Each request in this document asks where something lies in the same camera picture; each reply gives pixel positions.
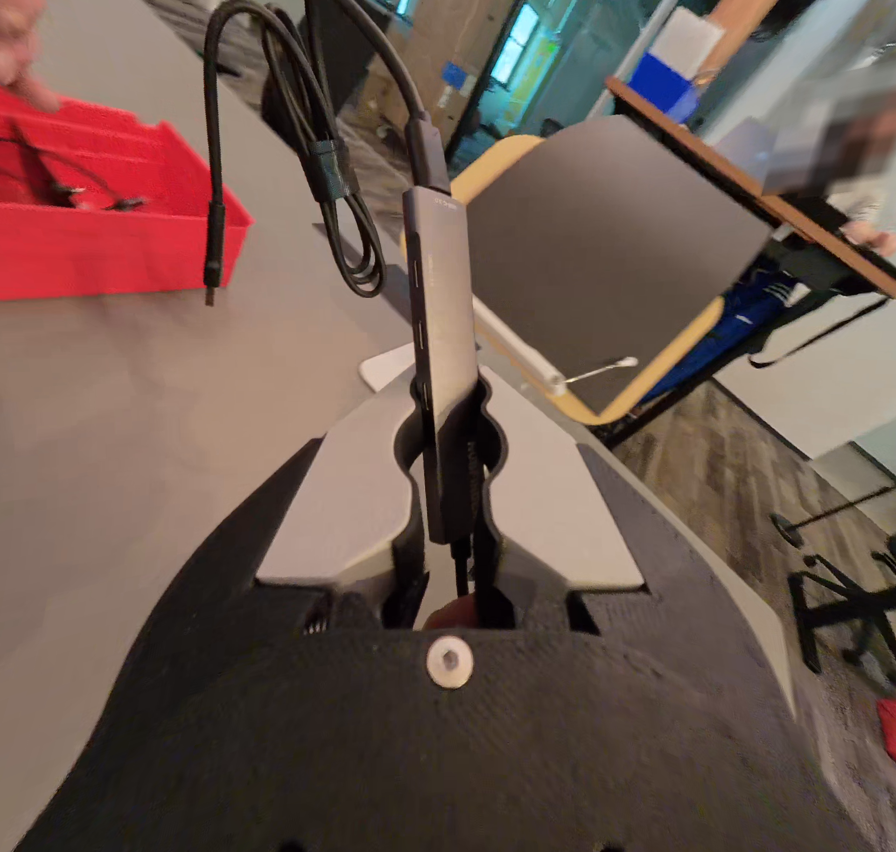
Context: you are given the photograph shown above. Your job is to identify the grey usb hub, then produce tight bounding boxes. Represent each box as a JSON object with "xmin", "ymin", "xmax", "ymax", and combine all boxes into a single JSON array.
[{"xmin": 404, "ymin": 187, "xmax": 491, "ymax": 545}]

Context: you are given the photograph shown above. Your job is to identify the white box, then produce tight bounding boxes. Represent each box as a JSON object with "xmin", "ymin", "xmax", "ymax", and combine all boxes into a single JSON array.
[{"xmin": 651, "ymin": 9, "xmax": 726, "ymax": 83}]

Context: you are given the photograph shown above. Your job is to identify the short black hub cable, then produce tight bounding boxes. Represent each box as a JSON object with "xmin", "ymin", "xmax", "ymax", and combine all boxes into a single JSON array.
[{"xmin": 448, "ymin": 439, "xmax": 498, "ymax": 615}]

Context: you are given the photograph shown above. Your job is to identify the blue box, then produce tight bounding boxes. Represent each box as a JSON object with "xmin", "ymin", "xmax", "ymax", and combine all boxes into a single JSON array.
[{"xmin": 626, "ymin": 47, "xmax": 704, "ymax": 125}]

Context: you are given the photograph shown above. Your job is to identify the dark board with wooden rim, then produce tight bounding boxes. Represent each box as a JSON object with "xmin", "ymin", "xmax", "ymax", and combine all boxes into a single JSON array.
[{"xmin": 404, "ymin": 114, "xmax": 778, "ymax": 426}]

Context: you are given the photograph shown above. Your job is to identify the red plastic bin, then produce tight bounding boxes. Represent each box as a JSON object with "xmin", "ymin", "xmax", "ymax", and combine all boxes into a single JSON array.
[{"xmin": 0, "ymin": 89, "xmax": 256, "ymax": 303}]

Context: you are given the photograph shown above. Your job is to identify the person's right hand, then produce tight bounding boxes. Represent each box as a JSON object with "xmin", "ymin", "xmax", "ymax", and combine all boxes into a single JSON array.
[{"xmin": 420, "ymin": 593, "xmax": 484, "ymax": 632}]

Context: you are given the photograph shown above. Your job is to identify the stack of cardboard boxes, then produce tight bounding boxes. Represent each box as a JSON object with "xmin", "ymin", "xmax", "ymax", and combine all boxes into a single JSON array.
[{"xmin": 357, "ymin": 0, "xmax": 540, "ymax": 146}]

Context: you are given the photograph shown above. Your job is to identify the person's left hand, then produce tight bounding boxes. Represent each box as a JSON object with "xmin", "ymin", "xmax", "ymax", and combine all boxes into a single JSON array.
[{"xmin": 0, "ymin": 0, "xmax": 60, "ymax": 111}]

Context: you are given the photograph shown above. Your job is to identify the braided black usb-c cable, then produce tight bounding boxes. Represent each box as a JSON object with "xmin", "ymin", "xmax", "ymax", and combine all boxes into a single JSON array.
[{"xmin": 203, "ymin": 0, "xmax": 452, "ymax": 307}]

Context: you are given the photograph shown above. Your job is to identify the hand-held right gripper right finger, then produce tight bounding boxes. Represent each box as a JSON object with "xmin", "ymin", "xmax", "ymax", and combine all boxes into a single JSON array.
[{"xmin": 476, "ymin": 376, "xmax": 645, "ymax": 597}]

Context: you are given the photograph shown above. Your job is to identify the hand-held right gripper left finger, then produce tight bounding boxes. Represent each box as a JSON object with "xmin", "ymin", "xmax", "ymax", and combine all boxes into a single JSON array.
[{"xmin": 257, "ymin": 376, "xmax": 425, "ymax": 594}]

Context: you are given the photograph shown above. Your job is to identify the blue fabric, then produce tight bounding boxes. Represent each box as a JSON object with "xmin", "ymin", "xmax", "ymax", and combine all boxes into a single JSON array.
[{"xmin": 658, "ymin": 271, "xmax": 841, "ymax": 398}]

